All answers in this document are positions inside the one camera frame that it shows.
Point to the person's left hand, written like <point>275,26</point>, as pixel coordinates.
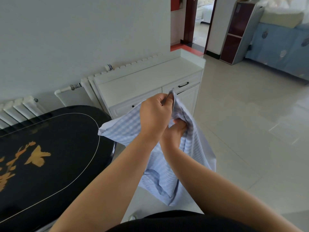
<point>154,115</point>

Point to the person's right hand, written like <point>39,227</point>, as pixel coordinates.
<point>175,134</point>

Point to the blue checked cloth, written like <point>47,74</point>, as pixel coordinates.
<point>123,128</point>

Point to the person's right forearm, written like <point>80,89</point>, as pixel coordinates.
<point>217,190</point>

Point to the person's left forearm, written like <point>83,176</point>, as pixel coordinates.
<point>108,186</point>

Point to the person's black clothing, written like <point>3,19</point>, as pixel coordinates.
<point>173,223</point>

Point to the person's pale shoe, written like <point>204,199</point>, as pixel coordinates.
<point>132,217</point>

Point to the white cabinet door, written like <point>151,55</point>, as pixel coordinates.
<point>190,101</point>

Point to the small white bottle blue label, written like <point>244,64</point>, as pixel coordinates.
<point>108,67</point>

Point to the white column radiator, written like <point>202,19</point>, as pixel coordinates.
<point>19,111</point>
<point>85,89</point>

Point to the white hallway cabinet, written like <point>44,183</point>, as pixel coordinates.
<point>176,28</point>

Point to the white pipe with valve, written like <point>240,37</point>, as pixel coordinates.
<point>62,90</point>

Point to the black oval table gold print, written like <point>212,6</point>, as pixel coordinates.
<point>60,132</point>

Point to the dark red shelf unit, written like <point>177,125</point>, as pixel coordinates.
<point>233,41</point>

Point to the orange bag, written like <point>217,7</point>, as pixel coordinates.
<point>175,4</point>

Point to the bed with white headboard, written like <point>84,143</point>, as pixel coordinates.
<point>204,12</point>

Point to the blue covered sofa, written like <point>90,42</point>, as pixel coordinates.
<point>277,50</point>

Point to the beige cushion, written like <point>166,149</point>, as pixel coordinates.
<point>280,20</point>

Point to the white blankets pile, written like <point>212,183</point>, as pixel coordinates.
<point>275,3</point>

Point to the dark red door frame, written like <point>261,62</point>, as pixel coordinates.
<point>189,21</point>

